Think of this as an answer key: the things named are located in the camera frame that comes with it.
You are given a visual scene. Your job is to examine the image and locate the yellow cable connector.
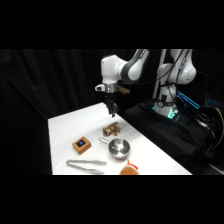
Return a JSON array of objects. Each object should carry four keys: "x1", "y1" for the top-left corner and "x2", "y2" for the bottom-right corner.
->
[{"x1": 116, "y1": 85, "x2": 131, "y2": 95}]

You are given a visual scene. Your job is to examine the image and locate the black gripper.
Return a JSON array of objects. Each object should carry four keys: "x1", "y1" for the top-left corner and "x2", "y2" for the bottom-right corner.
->
[{"x1": 105, "y1": 91, "x2": 119, "y2": 118}]

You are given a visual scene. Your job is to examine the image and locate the metal kitchen tongs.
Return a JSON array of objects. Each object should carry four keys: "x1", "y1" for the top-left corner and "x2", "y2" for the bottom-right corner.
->
[{"x1": 65, "y1": 158, "x2": 108, "y2": 175}]

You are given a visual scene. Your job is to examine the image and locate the orange tiger plush toy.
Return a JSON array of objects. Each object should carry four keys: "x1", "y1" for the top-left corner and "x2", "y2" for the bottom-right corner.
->
[{"x1": 119, "y1": 159, "x2": 141, "y2": 176}]

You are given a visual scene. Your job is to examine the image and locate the black cloth-covered robot stand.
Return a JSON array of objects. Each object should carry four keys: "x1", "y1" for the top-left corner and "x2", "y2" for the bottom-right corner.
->
[{"x1": 122, "y1": 99, "x2": 218, "y2": 175}]

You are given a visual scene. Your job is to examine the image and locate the blue-lit black device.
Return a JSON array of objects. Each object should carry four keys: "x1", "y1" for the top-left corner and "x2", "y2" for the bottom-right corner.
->
[{"x1": 176, "y1": 90, "x2": 201, "y2": 111}]

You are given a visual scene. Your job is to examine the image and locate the brown wooden toy figure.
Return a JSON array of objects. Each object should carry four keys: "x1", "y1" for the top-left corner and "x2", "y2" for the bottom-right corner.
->
[{"x1": 101, "y1": 120, "x2": 121, "y2": 137}]

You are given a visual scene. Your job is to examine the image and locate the small steel pot with handle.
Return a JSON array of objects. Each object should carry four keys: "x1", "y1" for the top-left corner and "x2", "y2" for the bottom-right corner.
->
[{"x1": 98, "y1": 136, "x2": 132, "y2": 161}]

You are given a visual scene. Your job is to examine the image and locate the wooden block with blue square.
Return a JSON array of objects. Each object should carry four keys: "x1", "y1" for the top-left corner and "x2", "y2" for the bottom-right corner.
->
[{"x1": 71, "y1": 136, "x2": 93, "y2": 156}]

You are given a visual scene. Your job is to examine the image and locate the yellow cable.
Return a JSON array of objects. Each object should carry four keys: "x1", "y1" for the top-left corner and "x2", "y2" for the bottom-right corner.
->
[{"x1": 211, "y1": 106, "x2": 224, "y2": 152}]

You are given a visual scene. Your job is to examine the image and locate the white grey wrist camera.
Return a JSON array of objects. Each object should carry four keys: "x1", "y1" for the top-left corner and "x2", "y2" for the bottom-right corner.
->
[{"x1": 94, "y1": 84, "x2": 107, "y2": 93}]

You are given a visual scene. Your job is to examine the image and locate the black curtain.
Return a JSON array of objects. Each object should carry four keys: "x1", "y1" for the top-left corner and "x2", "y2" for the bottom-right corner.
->
[{"x1": 0, "y1": 49, "x2": 224, "y2": 176}]

